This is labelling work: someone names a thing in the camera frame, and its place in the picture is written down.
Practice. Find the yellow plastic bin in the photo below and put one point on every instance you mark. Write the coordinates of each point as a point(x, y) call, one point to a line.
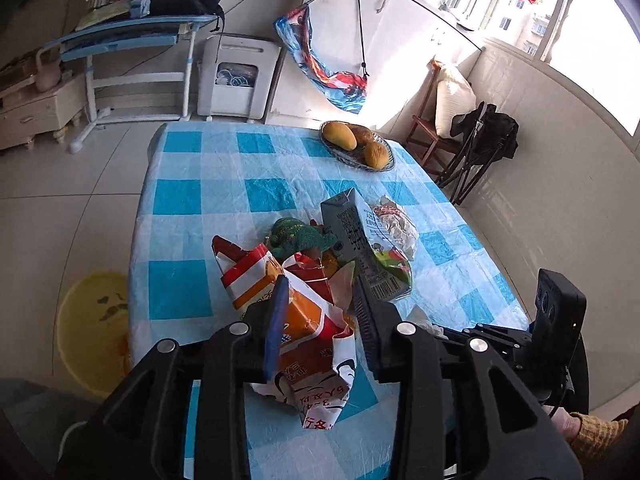
point(95, 330)

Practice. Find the wooden chair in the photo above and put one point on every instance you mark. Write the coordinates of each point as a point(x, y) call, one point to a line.
point(425, 135)

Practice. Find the pink kettlebell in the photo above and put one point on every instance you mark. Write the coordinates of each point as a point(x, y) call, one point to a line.
point(48, 72)

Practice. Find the brownish mango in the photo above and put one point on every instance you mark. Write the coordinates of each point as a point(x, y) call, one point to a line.
point(364, 134)

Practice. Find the black folding chair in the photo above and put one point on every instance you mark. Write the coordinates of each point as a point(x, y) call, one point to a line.
point(487, 140)

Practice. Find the white balcony cabinet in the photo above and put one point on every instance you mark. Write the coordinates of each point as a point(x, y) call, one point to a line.
point(400, 45)

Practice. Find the green knitted plush toy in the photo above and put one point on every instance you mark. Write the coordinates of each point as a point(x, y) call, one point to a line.
point(300, 235)

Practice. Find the white television cabinet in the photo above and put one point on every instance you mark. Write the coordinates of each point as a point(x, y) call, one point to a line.
point(35, 115)

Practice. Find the grey milk carton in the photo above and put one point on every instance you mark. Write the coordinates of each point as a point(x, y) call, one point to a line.
point(355, 235)

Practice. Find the green open book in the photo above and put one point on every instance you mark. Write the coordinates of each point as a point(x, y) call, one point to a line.
point(102, 15)

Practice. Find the person's right forearm yellow sleeve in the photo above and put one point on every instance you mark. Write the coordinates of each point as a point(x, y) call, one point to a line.
point(597, 442)

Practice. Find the blue white study desk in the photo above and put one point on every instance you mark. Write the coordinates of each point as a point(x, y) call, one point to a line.
point(135, 35)

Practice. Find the white air purifier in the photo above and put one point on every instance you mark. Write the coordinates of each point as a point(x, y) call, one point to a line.
point(237, 77)

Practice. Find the white pillow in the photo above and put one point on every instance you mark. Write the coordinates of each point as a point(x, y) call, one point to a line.
point(452, 105)

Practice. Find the pale translucent plastic bin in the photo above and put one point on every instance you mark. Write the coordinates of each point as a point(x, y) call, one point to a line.
point(40, 420)

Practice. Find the orange red snack bag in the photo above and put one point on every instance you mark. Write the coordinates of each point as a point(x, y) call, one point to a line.
point(315, 340)

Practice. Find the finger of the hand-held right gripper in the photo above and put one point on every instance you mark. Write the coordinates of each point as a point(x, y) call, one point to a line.
point(510, 340)

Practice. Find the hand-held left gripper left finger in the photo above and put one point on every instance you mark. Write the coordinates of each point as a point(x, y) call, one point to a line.
point(277, 320)

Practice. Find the person's right hand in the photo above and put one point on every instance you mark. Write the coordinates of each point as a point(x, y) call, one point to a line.
point(567, 425)

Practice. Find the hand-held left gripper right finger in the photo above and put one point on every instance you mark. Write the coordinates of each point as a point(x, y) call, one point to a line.
point(370, 325)

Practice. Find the blue checked tablecloth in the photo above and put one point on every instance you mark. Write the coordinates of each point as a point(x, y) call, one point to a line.
point(200, 220)

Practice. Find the crumpled white plastic bag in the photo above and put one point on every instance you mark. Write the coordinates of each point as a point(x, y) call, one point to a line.
point(397, 225)

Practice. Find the colourful printed hanging cloth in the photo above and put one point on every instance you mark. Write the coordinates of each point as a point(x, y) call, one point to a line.
point(325, 60)

